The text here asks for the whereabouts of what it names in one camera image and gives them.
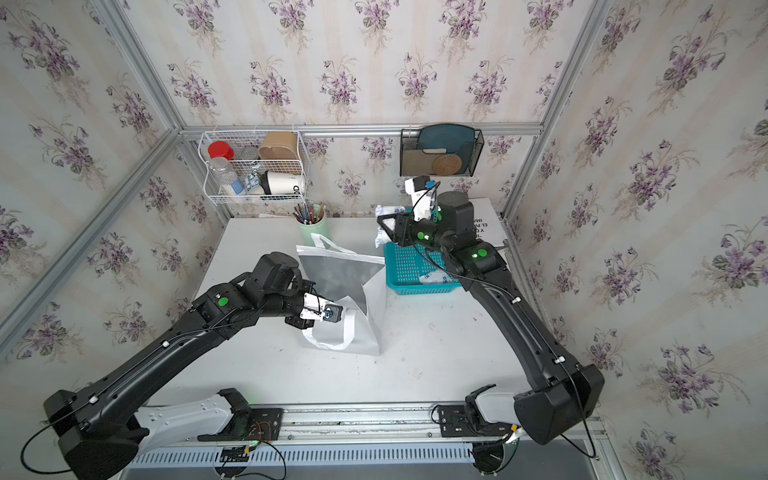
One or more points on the green pencil cup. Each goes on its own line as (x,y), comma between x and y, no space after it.
(311,218)

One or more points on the white ice pack left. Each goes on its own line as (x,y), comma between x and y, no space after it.
(436,277)

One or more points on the clear glass jar blue label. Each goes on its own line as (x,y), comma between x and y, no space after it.
(227,177)

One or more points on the white wire wall basket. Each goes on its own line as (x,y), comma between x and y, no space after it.
(247,165)

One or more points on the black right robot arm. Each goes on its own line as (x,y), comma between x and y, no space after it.
(563,391)

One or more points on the white ice pack blue print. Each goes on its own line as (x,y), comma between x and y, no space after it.
(386,223)

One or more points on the teal plastic basket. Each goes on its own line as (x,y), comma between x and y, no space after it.
(404,266)

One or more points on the white paper cup black lid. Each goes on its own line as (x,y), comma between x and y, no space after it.
(275,183)

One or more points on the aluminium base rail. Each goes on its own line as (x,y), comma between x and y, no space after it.
(218,420)

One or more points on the round woven rattan coaster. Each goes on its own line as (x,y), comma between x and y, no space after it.
(447,165)

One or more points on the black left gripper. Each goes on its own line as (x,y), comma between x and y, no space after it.
(299,324)

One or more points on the white insulated delivery bag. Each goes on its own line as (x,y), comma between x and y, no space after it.
(354,281)

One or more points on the black mesh wall organizer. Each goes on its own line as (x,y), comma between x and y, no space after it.
(420,146)

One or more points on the white book black lettering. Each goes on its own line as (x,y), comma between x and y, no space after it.
(487,223)

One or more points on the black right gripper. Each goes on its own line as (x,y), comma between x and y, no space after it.
(405,226)

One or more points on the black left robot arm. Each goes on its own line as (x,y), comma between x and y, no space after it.
(97,428)

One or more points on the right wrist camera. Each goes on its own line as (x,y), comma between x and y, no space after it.
(421,190)

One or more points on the red lid jar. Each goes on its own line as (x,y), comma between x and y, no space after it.
(220,149)

